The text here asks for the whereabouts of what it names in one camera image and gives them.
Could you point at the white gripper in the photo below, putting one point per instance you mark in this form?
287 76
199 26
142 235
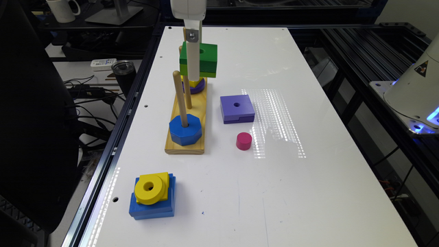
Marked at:
192 12

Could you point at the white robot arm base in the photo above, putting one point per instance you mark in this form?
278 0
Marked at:
414 96

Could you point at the white remote control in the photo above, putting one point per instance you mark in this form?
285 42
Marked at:
103 64

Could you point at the purple square block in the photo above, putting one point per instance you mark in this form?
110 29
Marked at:
236 109

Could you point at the black tumbler cup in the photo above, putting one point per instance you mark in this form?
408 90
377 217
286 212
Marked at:
125 73

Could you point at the green square block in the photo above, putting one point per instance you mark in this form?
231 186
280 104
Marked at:
208 60

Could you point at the middle wooden peg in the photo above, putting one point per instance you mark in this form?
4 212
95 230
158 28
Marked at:
186 91

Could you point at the purple round disc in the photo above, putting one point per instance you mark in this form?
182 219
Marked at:
199 88

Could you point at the wooden peg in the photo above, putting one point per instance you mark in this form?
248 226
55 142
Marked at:
180 98
186 91
184 34

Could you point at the small yellow square block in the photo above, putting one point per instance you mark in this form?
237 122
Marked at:
194 83

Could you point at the pink cylinder block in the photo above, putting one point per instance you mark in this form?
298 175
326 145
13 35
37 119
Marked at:
244 141

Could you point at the yellow ring block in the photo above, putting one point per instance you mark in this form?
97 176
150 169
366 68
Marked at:
152 188

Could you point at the front wooden peg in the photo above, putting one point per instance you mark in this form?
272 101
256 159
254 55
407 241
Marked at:
180 98

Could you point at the grey monitor stand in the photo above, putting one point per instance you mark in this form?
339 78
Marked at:
121 13

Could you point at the blue stepped square block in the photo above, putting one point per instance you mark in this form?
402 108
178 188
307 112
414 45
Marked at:
163 208

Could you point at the blue octagon block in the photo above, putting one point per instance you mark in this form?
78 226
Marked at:
185 136

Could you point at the rear wooden peg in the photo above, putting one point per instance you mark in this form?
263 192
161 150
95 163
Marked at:
184 34

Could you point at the white mug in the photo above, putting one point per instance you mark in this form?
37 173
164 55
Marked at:
63 11

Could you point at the black office chair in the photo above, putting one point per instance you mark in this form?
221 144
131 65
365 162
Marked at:
39 153

